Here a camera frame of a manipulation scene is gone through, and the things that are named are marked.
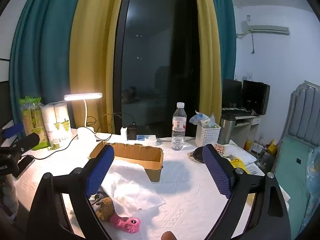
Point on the white air conditioner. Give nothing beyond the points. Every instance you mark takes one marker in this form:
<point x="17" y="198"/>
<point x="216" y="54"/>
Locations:
<point x="267" y="28"/>

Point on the cardboard box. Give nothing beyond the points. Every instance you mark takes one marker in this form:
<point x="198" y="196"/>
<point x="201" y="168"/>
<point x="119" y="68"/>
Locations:
<point x="152" y="170"/>

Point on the dark glass window door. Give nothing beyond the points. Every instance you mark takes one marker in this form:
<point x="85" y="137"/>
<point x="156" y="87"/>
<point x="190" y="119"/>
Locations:
<point x="152" y="55"/>

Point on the white papers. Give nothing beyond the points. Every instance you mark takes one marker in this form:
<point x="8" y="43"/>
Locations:
<point x="242" y="155"/>

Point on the grey padded headboard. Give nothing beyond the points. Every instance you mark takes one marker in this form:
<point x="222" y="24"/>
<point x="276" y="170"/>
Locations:
<point x="302" y="112"/>

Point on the white woven basket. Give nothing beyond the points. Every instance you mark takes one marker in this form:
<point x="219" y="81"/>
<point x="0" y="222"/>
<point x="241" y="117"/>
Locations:
<point x="207" y="136"/>

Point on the black charger plug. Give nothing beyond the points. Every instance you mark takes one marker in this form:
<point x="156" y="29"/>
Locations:
<point x="132" y="131"/>

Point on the plastic bags in basket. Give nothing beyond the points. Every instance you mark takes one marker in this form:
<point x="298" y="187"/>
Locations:
<point x="202" y="118"/>

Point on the white wall outlet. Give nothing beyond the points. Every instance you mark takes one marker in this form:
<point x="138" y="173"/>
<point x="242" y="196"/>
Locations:
<point x="249" y="75"/>

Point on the black round case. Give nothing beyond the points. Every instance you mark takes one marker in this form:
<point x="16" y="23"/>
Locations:
<point x="198" y="155"/>

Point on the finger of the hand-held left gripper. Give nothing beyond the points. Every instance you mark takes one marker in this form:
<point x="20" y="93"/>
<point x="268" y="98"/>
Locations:
<point x="13" y="130"/>
<point x="28" y="141"/>

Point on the white charger plug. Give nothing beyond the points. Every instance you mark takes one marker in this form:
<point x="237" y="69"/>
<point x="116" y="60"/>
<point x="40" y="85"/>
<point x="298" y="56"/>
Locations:
<point x="124" y="133"/>

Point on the black computer tower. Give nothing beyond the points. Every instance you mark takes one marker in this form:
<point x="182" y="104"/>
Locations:
<point x="255" y="97"/>

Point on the pink plush toy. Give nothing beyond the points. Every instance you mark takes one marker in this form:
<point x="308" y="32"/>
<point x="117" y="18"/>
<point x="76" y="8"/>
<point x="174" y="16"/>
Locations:
<point x="125" y="223"/>

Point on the steel thermos cup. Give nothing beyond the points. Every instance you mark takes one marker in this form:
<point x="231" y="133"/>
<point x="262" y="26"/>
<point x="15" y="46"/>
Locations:
<point x="226" y="130"/>

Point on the white paper cup package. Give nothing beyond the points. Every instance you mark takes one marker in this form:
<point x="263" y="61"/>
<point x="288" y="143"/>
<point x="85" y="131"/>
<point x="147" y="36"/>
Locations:
<point x="57" y="130"/>

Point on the grey cloth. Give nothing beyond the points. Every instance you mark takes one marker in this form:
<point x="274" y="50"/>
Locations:
<point x="98" y="197"/>

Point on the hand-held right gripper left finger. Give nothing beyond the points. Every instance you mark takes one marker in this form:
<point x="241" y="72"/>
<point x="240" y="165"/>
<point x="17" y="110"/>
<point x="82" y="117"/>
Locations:
<point x="100" y="171"/>

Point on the computer keyboard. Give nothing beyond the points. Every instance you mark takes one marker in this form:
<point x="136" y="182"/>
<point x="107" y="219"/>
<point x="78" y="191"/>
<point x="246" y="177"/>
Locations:
<point x="237" y="111"/>

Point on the teal curtain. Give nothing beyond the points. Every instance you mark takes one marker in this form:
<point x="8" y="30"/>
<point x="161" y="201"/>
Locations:
<point x="228" y="42"/>
<point x="42" y="55"/>

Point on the white towel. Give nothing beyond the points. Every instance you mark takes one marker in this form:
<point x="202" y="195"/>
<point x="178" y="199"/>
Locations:
<point x="132" y="187"/>

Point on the dotted card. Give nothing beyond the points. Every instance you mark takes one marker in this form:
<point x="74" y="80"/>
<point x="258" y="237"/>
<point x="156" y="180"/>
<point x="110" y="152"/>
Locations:
<point x="221" y="149"/>

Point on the black smartphone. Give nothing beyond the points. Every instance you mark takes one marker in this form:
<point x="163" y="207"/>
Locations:
<point x="25" y="165"/>

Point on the white power strip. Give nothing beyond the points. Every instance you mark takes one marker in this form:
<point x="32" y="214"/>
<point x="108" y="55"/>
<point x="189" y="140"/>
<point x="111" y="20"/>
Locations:
<point x="146" y="139"/>

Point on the clear water bottle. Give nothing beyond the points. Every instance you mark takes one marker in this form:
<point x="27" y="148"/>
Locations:
<point x="179" y="130"/>

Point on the blue patterned blanket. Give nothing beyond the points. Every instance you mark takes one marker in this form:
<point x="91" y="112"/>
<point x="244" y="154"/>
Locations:
<point x="313" y="187"/>

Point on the yellow floor clutter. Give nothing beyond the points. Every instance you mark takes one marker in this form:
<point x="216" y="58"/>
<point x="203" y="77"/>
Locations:
<point x="271" y="148"/>

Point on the white desk lamp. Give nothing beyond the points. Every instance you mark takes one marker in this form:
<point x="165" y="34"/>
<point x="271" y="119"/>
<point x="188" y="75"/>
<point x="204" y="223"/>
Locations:
<point x="86" y="133"/>

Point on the white computer desk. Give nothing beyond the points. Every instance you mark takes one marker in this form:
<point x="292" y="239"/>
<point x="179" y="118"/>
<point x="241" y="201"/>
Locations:
<point x="246" y="130"/>

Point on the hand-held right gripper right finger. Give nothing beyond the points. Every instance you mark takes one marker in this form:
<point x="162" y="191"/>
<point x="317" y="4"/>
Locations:
<point x="217" y="171"/>

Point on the brown plush bear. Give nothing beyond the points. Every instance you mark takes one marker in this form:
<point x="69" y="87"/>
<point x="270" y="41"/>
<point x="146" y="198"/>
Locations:
<point x="106" y="208"/>

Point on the yellow curtain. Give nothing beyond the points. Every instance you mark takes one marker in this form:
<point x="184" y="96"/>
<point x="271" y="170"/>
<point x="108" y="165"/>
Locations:
<point x="95" y="55"/>
<point x="207" y="55"/>

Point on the green bed mattress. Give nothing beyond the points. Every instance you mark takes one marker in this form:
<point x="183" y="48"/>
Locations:
<point x="290" y="170"/>

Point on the black computer monitor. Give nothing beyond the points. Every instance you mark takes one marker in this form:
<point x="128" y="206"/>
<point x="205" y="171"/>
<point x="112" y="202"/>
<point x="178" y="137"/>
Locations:
<point x="232" y="93"/>

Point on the green paper cup package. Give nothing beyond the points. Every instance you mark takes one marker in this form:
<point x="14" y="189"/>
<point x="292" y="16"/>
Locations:
<point x="32" y="125"/>

